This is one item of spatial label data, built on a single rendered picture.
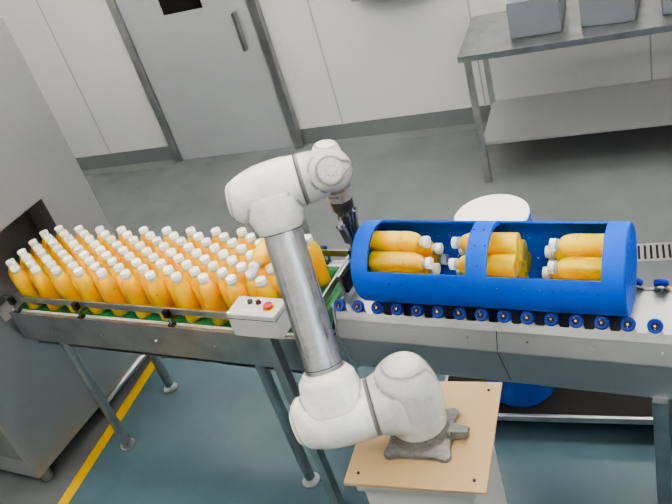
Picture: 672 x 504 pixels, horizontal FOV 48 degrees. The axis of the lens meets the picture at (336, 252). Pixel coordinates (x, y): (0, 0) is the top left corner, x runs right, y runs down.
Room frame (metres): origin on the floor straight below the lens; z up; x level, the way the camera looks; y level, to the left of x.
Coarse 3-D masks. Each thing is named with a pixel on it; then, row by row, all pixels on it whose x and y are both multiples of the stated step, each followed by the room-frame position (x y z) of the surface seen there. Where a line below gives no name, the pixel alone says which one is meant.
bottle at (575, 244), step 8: (560, 240) 1.84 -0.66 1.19; (568, 240) 1.81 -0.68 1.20; (576, 240) 1.80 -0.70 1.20; (584, 240) 1.79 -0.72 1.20; (592, 240) 1.78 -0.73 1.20; (600, 240) 1.76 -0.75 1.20; (560, 248) 1.82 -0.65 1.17; (568, 248) 1.80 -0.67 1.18; (576, 248) 1.79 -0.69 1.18; (584, 248) 1.78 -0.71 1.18; (592, 248) 1.76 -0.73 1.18; (600, 248) 1.75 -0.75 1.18; (600, 256) 1.75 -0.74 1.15
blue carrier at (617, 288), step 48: (432, 240) 2.21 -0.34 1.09; (480, 240) 1.92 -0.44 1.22; (528, 240) 2.02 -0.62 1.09; (624, 240) 1.69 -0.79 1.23; (384, 288) 2.03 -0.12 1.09; (432, 288) 1.93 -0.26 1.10; (480, 288) 1.84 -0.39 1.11; (528, 288) 1.76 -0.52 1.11; (576, 288) 1.68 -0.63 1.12; (624, 288) 1.61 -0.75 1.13
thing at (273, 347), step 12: (276, 348) 2.12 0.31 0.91; (276, 360) 2.12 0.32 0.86; (276, 372) 2.13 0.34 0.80; (288, 372) 2.13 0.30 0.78; (288, 384) 2.12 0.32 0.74; (288, 396) 2.13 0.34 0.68; (312, 456) 2.13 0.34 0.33; (324, 456) 2.14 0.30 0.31; (324, 468) 2.12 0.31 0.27; (324, 480) 2.13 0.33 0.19; (336, 492) 2.13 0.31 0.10
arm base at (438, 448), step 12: (456, 408) 1.48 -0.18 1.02; (456, 420) 1.45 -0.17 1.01; (444, 432) 1.38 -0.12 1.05; (456, 432) 1.38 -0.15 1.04; (468, 432) 1.39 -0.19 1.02; (396, 444) 1.41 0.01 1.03; (408, 444) 1.37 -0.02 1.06; (420, 444) 1.36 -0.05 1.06; (432, 444) 1.36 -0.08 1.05; (444, 444) 1.36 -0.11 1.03; (384, 456) 1.40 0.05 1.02; (396, 456) 1.38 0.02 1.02; (408, 456) 1.37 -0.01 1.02; (420, 456) 1.35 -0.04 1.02; (432, 456) 1.34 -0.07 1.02; (444, 456) 1.33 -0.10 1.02
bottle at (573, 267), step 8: (576, 256) 1.78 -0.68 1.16; (584, 256) 1.77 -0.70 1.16; (592, 256) 1.76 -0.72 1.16; (560, 264) 1.78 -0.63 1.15; (568, 264) 1.76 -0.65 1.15; (576, 264) 1.75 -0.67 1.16; (584, 264) 1.73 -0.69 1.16; (592, 264) 1.72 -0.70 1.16; (600, 264) 1.71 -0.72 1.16; (560, 272) 1.77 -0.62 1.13; (568, 272) 1.75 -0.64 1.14; (576, 272) 1.73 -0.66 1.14; (584, 272) 1.72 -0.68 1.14; (592, 272) 1.71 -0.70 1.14; (600, 272) 1.70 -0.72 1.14; (592, 280) 1.71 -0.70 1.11; (600, 280) 1.70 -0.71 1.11
